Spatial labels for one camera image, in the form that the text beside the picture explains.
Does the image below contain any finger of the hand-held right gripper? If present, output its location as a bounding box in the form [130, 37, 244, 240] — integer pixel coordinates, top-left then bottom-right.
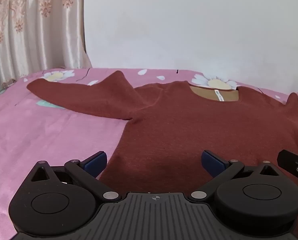
[277, 149, 298, 198]

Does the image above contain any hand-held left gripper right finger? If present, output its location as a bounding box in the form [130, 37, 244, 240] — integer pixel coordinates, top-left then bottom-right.
[190, 150, 279, 202]

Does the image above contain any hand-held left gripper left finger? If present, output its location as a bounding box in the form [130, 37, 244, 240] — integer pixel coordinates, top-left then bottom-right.
[29, 151, 122, 202]

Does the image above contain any rust red knit sweater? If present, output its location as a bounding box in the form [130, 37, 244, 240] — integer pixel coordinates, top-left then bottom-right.
[27, 70, 298, 193]

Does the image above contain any pink floral bedsheet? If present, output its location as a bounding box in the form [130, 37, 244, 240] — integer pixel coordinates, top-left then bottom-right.
[0, 67, 298, 238]

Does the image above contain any cream floral curtain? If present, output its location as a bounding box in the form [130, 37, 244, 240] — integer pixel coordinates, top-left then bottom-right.
[0, 0, 92, 98]

